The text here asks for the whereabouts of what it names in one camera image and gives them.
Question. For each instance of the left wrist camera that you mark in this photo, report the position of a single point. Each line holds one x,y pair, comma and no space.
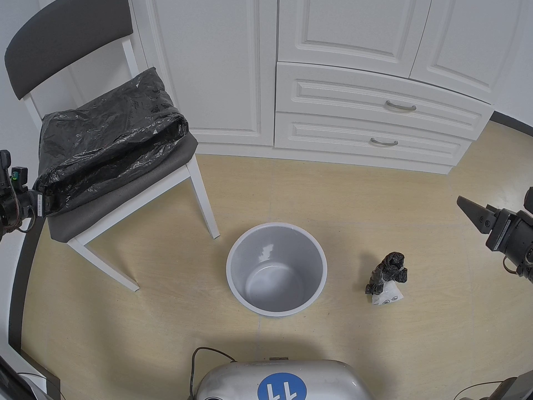
18,177

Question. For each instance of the white printed wrapper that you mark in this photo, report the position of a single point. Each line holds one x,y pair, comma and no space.
389,297

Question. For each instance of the crumpled black plastic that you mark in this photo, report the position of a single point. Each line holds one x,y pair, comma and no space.
387,269

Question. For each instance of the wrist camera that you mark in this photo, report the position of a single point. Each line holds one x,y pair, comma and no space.
18,177
529,200

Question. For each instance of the black plastic bag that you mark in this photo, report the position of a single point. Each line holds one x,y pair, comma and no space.
108,140

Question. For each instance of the white chair grey seat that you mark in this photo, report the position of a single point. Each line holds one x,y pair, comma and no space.
66,27

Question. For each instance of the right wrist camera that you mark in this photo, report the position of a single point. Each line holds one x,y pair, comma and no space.
529,200

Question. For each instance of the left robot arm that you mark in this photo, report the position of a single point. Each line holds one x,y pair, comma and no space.
6,211

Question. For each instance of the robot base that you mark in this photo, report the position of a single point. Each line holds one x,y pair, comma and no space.
283,381

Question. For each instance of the white trash bin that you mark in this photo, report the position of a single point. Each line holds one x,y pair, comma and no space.
275,273

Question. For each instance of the white wardrobe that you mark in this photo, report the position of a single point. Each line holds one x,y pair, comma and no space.
333,36

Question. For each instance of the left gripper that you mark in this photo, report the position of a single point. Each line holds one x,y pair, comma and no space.
29,203

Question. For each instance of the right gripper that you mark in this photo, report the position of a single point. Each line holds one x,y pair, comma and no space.
510,231

